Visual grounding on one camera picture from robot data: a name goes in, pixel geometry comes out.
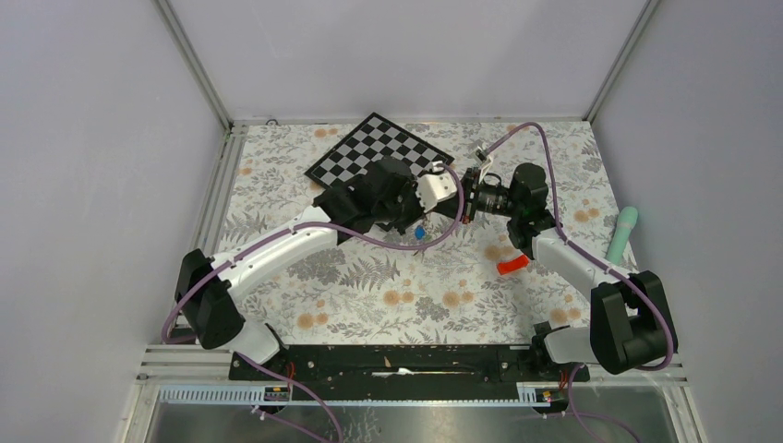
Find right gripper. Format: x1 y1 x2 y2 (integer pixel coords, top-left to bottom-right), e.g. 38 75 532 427
435 168 522 225

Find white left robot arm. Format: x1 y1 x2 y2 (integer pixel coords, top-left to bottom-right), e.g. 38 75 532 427
175 157 424 379

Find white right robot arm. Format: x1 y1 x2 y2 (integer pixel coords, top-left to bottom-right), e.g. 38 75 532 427
462 163 678 380

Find black and silver chessboard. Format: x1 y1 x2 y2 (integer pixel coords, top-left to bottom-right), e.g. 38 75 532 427
305 113 454 189

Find red key tag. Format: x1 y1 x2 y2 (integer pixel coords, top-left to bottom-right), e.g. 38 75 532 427
496 255 530 275

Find floral table mat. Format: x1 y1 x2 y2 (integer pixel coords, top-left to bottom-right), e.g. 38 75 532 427
219 121 620 344

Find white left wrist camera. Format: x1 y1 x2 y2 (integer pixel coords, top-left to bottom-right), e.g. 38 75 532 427
416 161 457 213

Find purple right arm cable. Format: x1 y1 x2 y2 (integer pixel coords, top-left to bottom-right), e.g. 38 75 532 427
486 122 677 443

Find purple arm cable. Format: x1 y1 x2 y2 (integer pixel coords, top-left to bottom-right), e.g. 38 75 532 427
161 162 466 443
486 122 677 443

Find mint green handle tool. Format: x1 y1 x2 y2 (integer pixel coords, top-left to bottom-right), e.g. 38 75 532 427
606 207 639 265

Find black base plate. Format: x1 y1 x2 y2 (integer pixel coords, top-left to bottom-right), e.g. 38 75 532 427
229 344 570 401

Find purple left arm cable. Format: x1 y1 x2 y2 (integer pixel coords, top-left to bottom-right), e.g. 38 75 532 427
161 162 466 443

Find aluminium frame rails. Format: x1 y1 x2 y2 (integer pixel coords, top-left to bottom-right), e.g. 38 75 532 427
117 1 708 442

